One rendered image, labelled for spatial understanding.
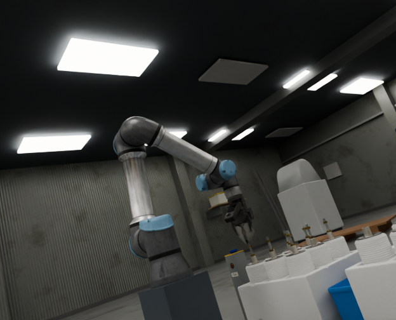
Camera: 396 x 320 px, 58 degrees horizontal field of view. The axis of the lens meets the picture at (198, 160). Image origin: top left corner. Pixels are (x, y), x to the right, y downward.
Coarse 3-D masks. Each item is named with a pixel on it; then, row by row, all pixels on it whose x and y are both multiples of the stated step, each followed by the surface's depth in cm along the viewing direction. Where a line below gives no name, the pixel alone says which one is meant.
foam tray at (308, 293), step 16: (352, 256) 138; (320, 272) 125; (336, 272) 130; (240, 288) 149; (256, 288) 141; (272, 288) 134; (288, 288) 128; (304, 288) 122; (320, 288) 123; (256, 304) 142; (272, 304) 135; (288, 304) 128; (304, 304) 123; (320, 304) 120
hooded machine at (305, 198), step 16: (304, 160) 623; (288, 176) 617; (304, 176) 603; (288, 192) 610; (304, 192) 587; (320, 192) 607; (288, 208) 612; (304, 208) 589; (320, 208) 588; (336, 208) 618; (288, 224) 615; (304, 224) 591; (320, 224) 570; (336, 224) 598; (304, 240) 598
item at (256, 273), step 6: (258, 264) 147; (246, 270) 151; (252, 270) 147; (258, 270) 146; (264, 270) 146; (252, 276) 147; (258, 276) 145; (264, 276) 146; (252, 282) 147; (258, 282) 145
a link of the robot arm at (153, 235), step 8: (160, 216) 122; (168, 216) 125; (144, 224) 121; (152, 224) 120; (160, 224) 120; (168, 224) 122; (144, 232) 121; (152, 232) 119; (160, 232) 119; (168, 232) 120; (144, 240) 121; (152, 240) 119; (160, 240) 118; (168, 240) 119; (176, 240) 122; (144, 248) 125; (152, 248) 118; (160, 248) 118; (168, 248) 118; (176, 248) 120
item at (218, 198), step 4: (220, 192) 958; (224, 192) 968; (212, 196) 967; (216, 196) 952; (220, 196) 954; (224, 196) 962; (212, 200) 968; (216, 200) 953; (220, 200) 949; (224, 200) 956; (212, 204) 970
